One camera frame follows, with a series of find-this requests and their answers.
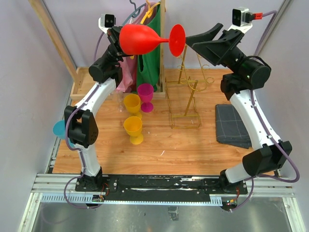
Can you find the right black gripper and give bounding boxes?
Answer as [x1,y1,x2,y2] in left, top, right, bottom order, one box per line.
[183,23,249,75]

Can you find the red plastic wine glass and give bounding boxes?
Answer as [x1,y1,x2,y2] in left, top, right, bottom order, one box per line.
[119,24,186,57]

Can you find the magenta plastic wine glass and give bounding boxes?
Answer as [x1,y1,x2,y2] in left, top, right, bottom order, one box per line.
[137,83,154,113]

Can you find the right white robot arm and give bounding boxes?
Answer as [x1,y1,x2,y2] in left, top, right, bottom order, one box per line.
[186,23,292,193]

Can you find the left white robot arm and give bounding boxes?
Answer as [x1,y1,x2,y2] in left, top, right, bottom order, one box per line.
[64,26,126,191]

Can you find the clear glass wine glass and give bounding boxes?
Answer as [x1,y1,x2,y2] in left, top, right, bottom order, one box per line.
[117,92,124,112]

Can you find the rear yellow wine glass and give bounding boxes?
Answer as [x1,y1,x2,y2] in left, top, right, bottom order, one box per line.
[124,94,142,119]

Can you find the yellow wine glass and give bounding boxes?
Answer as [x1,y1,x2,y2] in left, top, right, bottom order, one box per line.
[123,116,143,145]
[124,94,142,119]

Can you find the front yellow wine glass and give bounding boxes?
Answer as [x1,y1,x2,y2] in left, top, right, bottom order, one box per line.
[123,116,143,145]

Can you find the teal plastic wine glass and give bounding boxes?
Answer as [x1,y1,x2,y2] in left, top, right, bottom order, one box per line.
[53,120,66,140]

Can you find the grey clothes hanger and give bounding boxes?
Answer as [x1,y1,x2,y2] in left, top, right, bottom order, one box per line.
[121,0,148,26]

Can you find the yellow clothes hanger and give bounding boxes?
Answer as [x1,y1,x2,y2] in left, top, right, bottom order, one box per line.
[130,1,161,59]

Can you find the green vest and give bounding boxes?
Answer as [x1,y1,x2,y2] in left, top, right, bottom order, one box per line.
[137,5,161,92]

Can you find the pink shirt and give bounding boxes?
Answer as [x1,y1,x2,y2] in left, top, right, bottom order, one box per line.
[114,3,148,93]

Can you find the grey checked cloth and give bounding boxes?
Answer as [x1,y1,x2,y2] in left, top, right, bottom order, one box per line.
[215,104,252,149]

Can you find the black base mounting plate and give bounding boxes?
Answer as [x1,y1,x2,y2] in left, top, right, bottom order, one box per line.
[75,174,248,203]

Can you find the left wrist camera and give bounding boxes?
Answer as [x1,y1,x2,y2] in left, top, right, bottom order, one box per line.
[98,14,116,33]

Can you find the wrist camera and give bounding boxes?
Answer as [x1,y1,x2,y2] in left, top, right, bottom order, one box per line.
[230,7,254,33]
[98,14,116,33]

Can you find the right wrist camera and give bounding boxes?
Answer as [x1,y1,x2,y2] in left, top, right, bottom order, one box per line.
[230,7,254,33]

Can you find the wooden clothes rack frame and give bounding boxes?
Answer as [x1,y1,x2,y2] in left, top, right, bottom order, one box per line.
[29,0,166,101]

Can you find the gold wire wine glass rack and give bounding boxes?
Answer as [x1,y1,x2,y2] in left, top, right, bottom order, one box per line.
[165,46,214,129]

